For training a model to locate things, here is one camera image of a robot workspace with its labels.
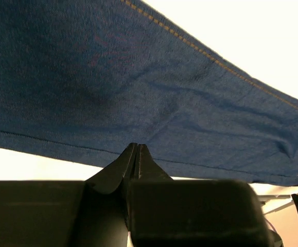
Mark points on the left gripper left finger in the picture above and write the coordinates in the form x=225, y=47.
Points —
x=47, y=202

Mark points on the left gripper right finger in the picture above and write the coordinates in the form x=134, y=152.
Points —
x=168, y=212

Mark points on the dark blue denim trousers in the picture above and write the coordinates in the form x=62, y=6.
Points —
x=80, y=80

